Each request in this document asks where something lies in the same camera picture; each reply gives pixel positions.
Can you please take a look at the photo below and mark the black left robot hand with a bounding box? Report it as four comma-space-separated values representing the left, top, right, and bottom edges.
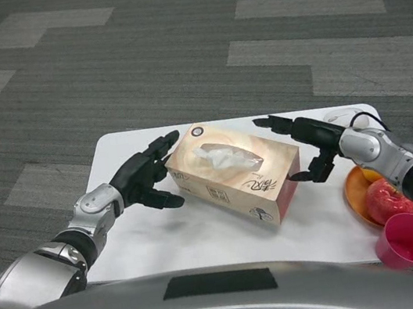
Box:
102, 129, 193, 220

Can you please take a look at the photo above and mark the pink plastic cup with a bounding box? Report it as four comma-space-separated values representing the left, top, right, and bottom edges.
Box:
369, 210, 413, 274

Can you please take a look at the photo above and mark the orange plate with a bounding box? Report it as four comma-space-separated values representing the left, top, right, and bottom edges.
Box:
341, 156, 413, 233

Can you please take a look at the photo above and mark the beige printed tissue box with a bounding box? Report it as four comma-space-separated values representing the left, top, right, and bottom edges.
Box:
158, 107, 313, 243

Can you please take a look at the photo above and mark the red apple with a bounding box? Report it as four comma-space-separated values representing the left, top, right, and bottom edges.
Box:
361, 173, 413, 226

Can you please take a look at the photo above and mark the yellow orange fruit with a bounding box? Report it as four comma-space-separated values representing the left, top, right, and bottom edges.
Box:
360, 164, 382, 183

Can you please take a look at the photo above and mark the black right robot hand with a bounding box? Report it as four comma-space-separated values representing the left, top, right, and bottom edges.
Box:
250, 102, 355, 192

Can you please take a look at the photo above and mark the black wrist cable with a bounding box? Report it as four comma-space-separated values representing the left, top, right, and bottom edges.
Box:
348, 107, 392, 137

